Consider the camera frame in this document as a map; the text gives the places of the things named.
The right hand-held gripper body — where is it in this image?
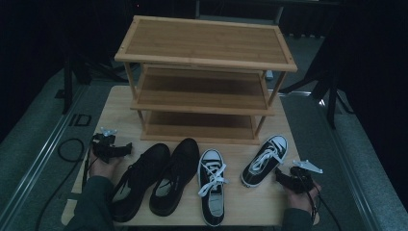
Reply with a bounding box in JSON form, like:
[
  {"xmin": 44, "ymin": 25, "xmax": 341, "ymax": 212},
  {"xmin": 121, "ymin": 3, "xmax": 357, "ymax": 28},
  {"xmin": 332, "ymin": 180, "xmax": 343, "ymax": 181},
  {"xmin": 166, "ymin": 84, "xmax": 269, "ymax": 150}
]
[{"xmin": 286, "ymin": 159, "xmax": 324, "ymax": 194}]

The black metal stand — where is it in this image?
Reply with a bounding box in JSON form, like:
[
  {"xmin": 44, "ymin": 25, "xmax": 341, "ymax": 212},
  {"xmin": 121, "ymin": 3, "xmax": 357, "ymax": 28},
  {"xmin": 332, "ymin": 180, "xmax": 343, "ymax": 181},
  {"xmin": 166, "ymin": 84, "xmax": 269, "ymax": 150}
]
[
  {"xmin": 282, "ymin": 59, "xmax": 354, "ymax": 130},
  {"xmin": 62, "ymin": 52, "xmax": 131, "ymax": 116}
]

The hand-held gripper cable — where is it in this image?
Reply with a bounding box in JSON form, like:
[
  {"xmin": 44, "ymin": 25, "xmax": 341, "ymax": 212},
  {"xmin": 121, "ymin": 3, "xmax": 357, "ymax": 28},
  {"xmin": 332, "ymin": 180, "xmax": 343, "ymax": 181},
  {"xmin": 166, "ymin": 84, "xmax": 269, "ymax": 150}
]
[
  {"xmin": 81, "ymin": 141, "xmax": 98, "ymax": 191},
  {"xmin": 297, "ymin": 168, "xmax": 343, "ymax": 231}
]

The aluminium floor rail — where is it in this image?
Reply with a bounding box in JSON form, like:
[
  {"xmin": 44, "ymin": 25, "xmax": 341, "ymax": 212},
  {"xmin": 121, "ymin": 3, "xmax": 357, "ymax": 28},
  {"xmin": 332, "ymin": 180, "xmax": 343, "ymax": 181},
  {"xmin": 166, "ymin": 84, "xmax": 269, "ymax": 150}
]
[
  {"xmin": 0, "ymin": 85, "xmax": 90, "ymax": 231},
  {"xmin": 278, "ymin": 90, "xmax": 383, "ymax": 231}
]

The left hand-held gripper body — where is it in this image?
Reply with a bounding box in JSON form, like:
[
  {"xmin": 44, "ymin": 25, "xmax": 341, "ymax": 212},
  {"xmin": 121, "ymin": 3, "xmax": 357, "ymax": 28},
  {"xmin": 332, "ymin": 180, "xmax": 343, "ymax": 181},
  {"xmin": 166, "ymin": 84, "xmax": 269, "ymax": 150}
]
[{"xmin": 91, "ymin": 127, "xmax": 121, "ymax": 164}]

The wooden shoe rack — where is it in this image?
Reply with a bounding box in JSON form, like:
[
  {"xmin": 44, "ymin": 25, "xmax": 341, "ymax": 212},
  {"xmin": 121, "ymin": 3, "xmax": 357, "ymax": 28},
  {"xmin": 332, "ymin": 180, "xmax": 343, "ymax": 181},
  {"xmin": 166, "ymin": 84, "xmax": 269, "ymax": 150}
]
[{"xmin": 114, "ymin": 14, "xmax": 298, "ymax": 146}]

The person's left hand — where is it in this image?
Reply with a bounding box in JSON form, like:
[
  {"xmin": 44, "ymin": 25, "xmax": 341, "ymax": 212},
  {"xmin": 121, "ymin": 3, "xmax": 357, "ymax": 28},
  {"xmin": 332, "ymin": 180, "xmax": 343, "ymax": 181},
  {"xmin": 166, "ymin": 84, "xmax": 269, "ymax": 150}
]
[{"xmin": 88, "ymin": 149, "xmax": 125, "ymax": 187}]

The black floor cable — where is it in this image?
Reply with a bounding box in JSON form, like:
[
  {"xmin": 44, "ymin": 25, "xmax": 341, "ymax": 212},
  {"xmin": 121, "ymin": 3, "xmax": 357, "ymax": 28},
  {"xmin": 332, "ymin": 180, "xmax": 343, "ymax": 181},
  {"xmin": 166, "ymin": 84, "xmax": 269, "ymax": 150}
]
[{"xmin": 34, "ymin": 138, "xmax": 86, "ymax": 231}]

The right hand-held gripper cable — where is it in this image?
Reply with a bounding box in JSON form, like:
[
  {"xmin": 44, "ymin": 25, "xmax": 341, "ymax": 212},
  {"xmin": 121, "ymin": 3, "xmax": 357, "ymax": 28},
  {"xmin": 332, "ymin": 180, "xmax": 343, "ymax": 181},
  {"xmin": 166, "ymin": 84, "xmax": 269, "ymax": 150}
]
[{"xmin": 297, "ymin": 168, "xmax": 343, "ymax": 231}]

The left hand-held gripper cable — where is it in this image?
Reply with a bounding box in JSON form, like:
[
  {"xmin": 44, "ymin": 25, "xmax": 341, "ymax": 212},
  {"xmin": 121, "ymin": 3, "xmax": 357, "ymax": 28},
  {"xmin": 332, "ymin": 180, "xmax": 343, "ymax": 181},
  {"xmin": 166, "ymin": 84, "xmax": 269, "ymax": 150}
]
[{"xmin": 81, "ymin": 141, "xmax": 98, "ymax": 191}]

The black mesh shoe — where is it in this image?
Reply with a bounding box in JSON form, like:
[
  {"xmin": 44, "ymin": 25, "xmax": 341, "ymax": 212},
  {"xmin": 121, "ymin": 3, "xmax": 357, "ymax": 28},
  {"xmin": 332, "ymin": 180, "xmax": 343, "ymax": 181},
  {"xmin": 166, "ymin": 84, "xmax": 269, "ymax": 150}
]
[
  {"xmin": 109, "ymin": 142, "xmax": 171, "ymax": 223},
  {"xmin": 148, "ymin": 138, "xmax": 201, "ymax": 218}
]

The black white canvas sneaker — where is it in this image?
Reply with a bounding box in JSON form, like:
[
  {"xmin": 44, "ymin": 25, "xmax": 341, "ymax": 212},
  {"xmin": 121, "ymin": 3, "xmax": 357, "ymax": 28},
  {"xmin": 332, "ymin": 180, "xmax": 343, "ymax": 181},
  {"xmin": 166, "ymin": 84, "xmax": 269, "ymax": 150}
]
[
  {"xmin": 240, "ymin": 134, "xmax": 290, "ymax": 189},
  {"xmin": 196, "ymin": 148, "xmax": 231, "ymax": 227}
]

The person's right hand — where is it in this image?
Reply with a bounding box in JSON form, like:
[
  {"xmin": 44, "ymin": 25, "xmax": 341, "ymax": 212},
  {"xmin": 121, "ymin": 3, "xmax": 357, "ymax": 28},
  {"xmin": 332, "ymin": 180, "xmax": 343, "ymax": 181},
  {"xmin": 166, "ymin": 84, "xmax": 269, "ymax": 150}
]
[{"xmin": 284, "ymin": 182, "xmax": 322, "ymax": 215}]

